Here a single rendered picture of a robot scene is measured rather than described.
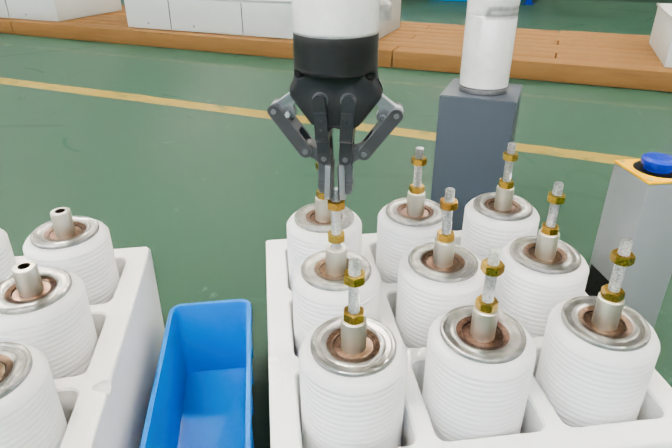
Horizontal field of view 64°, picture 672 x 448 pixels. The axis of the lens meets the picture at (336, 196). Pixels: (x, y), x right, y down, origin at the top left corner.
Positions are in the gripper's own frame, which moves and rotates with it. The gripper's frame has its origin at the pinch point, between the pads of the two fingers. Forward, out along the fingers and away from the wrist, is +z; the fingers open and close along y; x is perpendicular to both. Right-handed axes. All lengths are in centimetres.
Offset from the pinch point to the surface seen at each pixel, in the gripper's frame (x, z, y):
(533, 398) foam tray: -8.5, 17.9, 20.0
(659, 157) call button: 17.5, 2.9, 37.4
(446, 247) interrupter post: 1.9, 8.2, 11.5
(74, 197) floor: 60, 36, -71
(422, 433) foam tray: -13.9, 17.9, 9.5
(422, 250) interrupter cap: 4.7, 10.5, 9.2
